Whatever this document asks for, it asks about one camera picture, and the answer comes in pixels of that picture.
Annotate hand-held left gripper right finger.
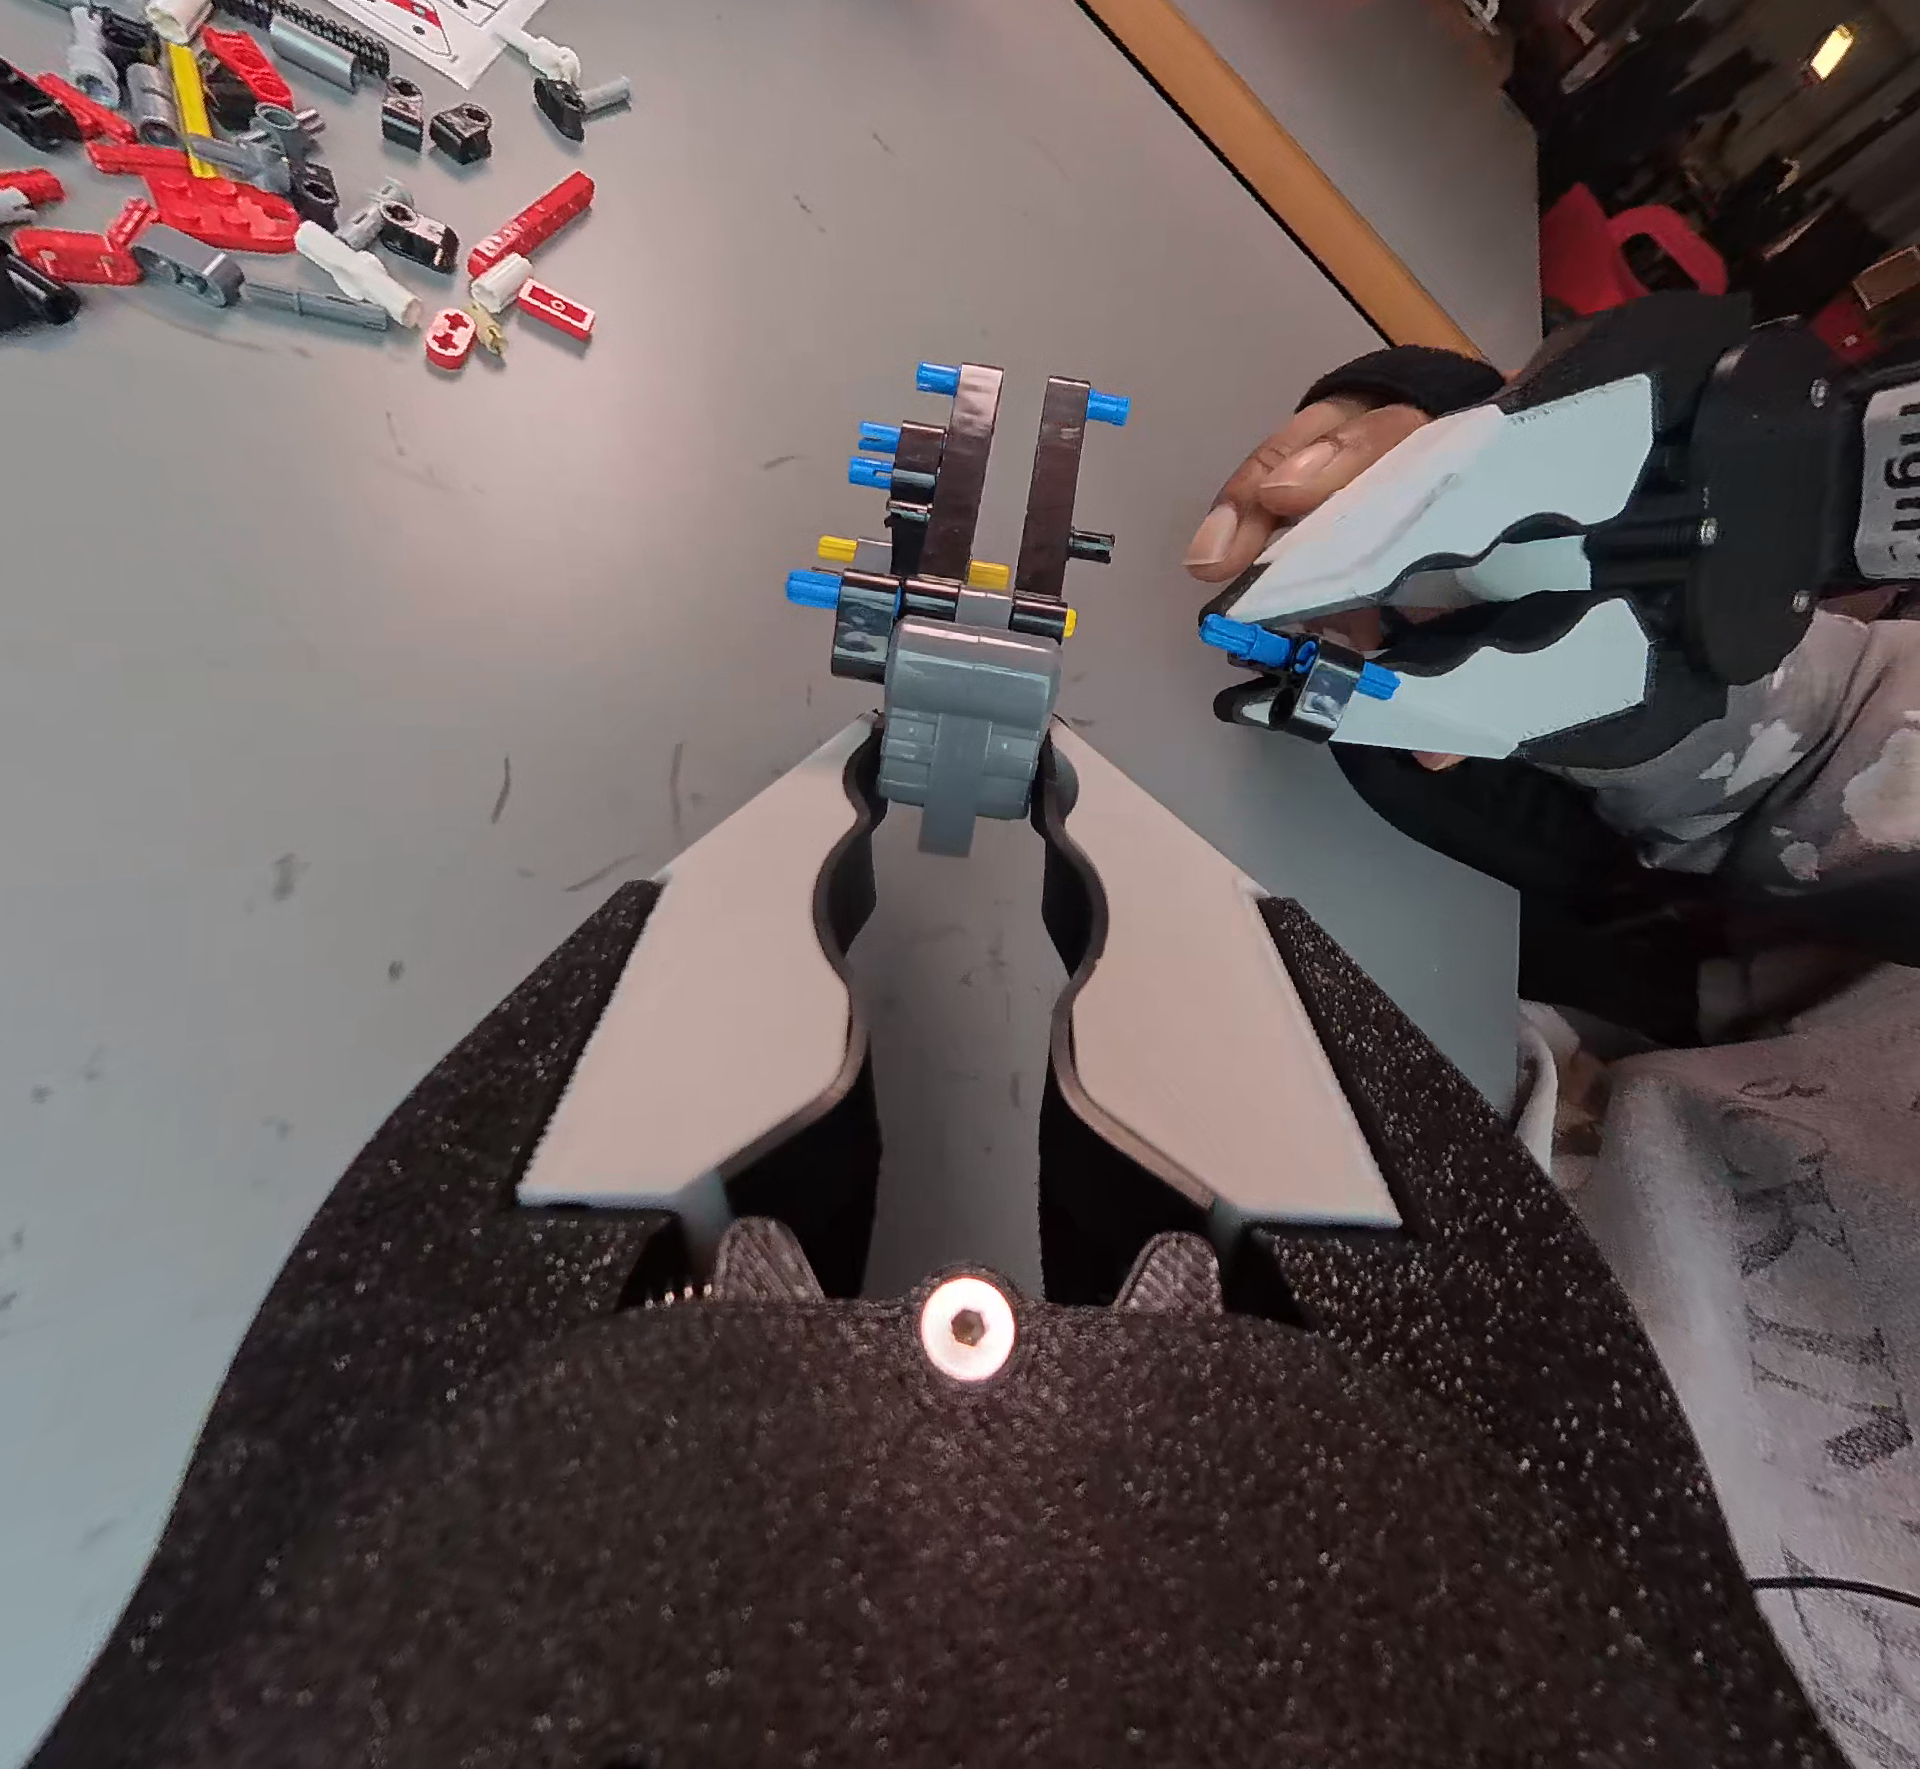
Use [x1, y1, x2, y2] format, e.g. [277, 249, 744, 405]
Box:
[1034, 718, 1409, 1276]

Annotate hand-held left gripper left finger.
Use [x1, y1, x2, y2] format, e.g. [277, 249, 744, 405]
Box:
[517, 717, 881, 1269]

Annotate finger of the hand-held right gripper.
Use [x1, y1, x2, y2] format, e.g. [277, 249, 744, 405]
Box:
[1219, 370, 1673, 641]
[1320, 588, 1662, 767]

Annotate small black brick blue pins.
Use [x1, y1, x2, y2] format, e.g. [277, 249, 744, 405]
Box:
[1201, 610, 1403, 748]

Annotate black grey toy brick assembly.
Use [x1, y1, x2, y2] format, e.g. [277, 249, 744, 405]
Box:
[785, 362, 1132, 858]

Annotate person's right forearm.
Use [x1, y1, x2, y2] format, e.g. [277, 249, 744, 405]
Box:
[1545, 590, 1920, 923]

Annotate grey desk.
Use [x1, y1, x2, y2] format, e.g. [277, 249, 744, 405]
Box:
[0, 0, 1548, 1764]

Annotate person's right hand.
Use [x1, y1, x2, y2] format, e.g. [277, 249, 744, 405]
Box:
[1185, 348, 1512, 587]

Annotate red chair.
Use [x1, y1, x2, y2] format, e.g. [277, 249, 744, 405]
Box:
[1536, 182, 1754, 328]

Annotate grey printed garment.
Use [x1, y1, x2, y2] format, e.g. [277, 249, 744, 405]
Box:
[1512, 997, 1920, 1769]

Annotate pile of toy brick pieces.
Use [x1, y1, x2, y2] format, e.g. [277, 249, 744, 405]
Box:
[0, 0, 637, 376]

